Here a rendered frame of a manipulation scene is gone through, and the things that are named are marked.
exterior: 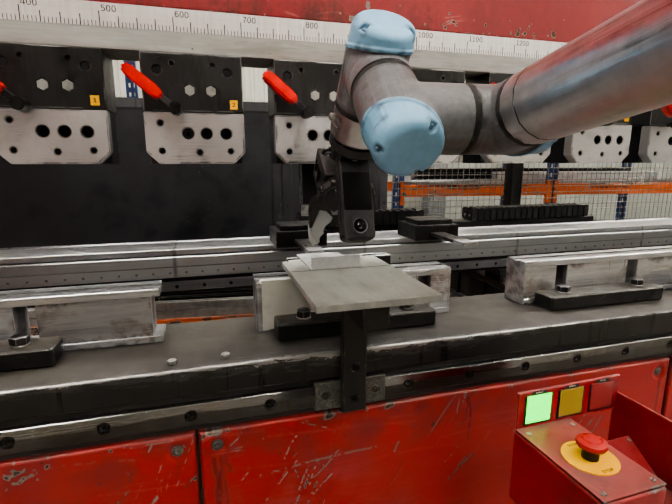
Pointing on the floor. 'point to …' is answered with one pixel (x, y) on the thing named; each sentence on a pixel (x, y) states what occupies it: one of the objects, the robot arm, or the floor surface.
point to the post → (512, 183)
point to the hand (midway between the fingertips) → (333, 242)
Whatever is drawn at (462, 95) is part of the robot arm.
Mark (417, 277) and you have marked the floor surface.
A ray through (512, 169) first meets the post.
